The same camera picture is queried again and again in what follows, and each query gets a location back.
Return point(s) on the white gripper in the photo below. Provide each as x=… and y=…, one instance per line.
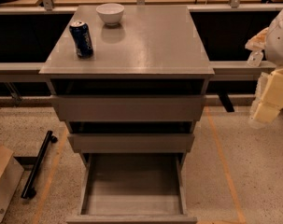
x=279, y=42

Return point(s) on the blue pepsi can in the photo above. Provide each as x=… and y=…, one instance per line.
x=79, y=30

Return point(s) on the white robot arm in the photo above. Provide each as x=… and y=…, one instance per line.
x=273, y=52

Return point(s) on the grey drawer cabinet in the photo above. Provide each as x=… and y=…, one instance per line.
x=154, y=52

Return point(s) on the grey top drawer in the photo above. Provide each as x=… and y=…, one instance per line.
x=128, y=108

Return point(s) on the grey open bottom drawer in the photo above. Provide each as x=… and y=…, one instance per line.
x=132, y=189

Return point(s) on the grey middle drawer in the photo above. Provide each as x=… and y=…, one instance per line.
x=131, y=143

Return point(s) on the clear sanitizer pump bottle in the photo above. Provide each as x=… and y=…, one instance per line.
x=255, y=58

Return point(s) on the white ceramic bowl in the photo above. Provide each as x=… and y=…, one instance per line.
x=110, y=13

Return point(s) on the black metal bar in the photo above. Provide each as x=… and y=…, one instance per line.
x=29, y=191

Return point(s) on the cardboard box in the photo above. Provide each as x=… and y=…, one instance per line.
x=10, y=176

